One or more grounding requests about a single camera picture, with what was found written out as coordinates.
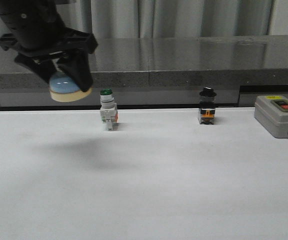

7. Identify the black rotary selector switch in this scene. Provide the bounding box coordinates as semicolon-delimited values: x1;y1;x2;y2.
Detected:
198;87;217;125

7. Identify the dark granite counter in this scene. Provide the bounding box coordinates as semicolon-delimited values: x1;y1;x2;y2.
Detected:
0;35;288;110

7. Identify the blue desk bell cream base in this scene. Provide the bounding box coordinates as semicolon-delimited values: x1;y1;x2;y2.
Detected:
49;71;92;103

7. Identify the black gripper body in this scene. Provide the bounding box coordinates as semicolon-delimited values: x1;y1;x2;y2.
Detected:
0;0;98;63

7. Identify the grey curtain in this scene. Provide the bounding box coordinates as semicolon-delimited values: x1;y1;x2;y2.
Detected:
56;0;274;39

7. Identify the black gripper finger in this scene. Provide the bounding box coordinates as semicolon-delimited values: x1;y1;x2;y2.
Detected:
14;53;54;84
56;49;93;92

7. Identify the green pushbutton switch white body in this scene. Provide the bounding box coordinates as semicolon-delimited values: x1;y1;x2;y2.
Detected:
100;88;118;131

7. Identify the grey switch box red button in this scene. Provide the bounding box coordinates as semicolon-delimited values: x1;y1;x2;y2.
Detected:
254;95;288;139

